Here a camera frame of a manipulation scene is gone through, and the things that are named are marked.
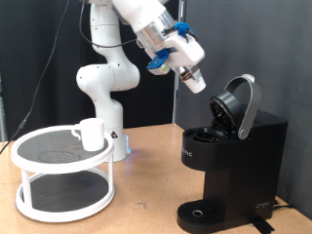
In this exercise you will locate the black tape strip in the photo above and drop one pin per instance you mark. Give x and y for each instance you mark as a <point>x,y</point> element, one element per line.
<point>263,226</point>

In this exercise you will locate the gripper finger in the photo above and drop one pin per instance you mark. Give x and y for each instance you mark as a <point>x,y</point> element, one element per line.
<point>196,72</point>
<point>181,73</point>

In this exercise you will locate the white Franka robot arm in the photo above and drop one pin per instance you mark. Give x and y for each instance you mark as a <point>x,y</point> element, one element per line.
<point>107,78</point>

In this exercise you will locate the black Keurig coffee machine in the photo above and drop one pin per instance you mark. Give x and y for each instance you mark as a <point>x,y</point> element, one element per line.
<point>247,169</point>

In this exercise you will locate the white two-tier turntable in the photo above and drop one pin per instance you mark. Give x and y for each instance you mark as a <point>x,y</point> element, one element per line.
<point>61,165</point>

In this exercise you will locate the wrist camera on blue mount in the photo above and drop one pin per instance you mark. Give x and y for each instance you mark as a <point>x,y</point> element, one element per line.
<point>157,63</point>

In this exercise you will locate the white mug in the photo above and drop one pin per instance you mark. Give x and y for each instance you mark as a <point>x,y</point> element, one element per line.
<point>92,135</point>

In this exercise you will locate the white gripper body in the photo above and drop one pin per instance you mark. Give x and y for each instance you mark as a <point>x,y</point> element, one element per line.
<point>185,52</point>

